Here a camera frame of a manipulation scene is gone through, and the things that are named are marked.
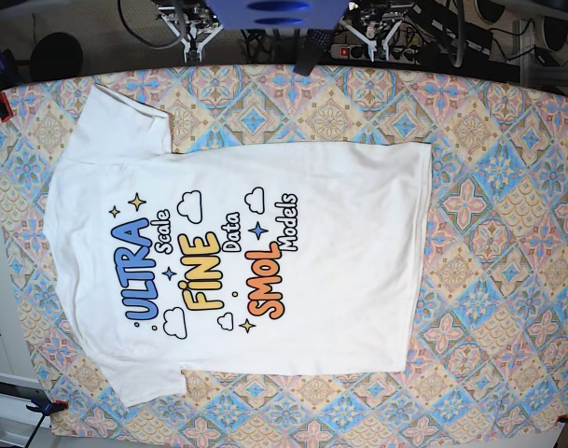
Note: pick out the white printed T-shirt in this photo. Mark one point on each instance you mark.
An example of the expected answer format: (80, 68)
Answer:
(291, 259)

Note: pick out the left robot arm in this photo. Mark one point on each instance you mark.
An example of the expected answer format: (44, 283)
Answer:
(376, 24)

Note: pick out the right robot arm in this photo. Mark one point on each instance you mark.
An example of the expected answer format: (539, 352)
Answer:
(193, 22)

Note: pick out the patterned tablecloth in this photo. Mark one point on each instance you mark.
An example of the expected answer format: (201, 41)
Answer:
(488, 358)

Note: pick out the black round stool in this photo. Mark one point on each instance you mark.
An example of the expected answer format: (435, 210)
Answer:
(57, 56)

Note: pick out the blue orange clamp lower left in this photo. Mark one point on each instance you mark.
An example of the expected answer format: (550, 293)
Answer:
(45, 408)

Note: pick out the blue orange clamp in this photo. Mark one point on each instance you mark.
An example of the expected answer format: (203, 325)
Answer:
(6, 78)
(45, 408)

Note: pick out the white cabinet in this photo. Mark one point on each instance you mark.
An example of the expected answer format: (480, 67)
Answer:
(15, 364)

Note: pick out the blue orange clamp upper left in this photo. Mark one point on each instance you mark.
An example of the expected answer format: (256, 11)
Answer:
(6, 78)

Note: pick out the black brush-like bracket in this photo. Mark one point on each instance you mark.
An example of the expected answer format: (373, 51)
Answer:
(316, 43)

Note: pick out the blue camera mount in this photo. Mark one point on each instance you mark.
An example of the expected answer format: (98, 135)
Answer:
(265, 14)

